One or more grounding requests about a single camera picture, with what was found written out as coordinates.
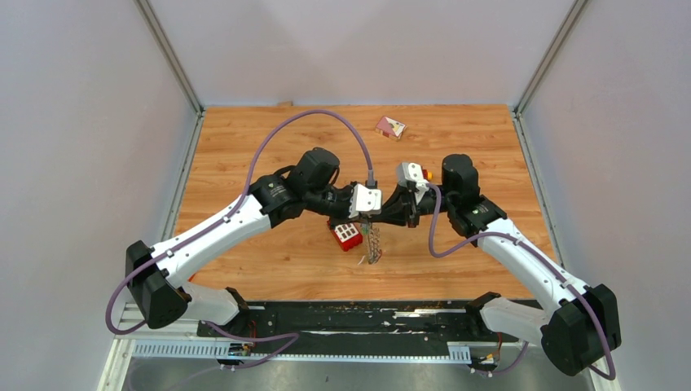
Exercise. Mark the left aluminium frame post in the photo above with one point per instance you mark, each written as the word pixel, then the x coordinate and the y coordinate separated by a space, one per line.
pixel 159 35

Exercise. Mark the large metal keyring with rings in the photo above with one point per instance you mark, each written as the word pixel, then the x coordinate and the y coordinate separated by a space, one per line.
pixel 372 239

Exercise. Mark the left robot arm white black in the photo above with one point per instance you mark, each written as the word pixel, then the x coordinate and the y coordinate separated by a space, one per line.
pixel 158 277

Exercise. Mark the red window toy brick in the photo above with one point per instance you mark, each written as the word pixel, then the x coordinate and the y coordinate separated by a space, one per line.
pixel 347 235

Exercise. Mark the right aluminium frame post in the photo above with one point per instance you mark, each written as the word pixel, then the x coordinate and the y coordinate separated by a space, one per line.
pixel 560 37

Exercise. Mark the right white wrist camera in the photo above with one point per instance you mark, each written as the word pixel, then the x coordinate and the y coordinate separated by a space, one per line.
pixel 411 176

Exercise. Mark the playing card box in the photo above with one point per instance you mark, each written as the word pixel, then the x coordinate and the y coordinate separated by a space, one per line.
pixel 390 128

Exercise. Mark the aluminium frame post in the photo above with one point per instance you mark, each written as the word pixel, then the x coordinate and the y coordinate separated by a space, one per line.
pixel 159 35
pixel 560 37

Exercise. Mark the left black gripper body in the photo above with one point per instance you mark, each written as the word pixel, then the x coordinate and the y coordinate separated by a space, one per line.
pixel 333 204

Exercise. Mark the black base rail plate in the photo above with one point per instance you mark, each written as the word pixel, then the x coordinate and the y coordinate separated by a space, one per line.
pixel 351 329

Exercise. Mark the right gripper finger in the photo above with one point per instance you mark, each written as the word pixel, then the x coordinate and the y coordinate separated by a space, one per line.
pixel 397 201
pixel 396 218

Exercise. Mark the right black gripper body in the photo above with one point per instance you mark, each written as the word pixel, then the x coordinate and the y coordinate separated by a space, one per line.
pixel 412 207

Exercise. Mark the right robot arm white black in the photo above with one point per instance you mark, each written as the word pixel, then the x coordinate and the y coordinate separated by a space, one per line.
pixel 576 324

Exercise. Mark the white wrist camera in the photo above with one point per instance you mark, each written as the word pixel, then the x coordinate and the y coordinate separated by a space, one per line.
pixel 411 176
pixel 365 201

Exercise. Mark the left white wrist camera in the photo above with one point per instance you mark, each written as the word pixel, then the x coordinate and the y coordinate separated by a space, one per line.
pixel 365 201

